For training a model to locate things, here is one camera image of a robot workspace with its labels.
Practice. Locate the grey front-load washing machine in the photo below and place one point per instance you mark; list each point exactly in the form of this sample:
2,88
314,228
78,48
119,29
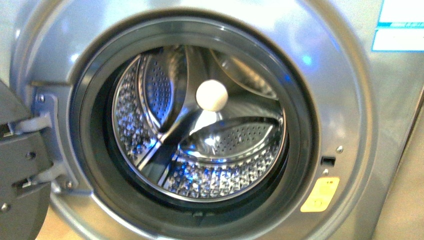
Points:
366,103

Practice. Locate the washing machine round door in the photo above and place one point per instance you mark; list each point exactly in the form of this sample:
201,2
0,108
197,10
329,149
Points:
23,201

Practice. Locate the white round ball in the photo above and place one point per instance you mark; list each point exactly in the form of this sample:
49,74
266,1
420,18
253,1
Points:
211,95

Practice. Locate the black rubber door gasket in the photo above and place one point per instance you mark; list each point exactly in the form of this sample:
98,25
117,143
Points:
242,217

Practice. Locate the yellow warning sticker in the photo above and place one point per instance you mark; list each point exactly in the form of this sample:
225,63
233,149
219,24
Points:
321,195

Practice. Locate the white blue energy label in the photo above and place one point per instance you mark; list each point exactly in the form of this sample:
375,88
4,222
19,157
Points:
400,27

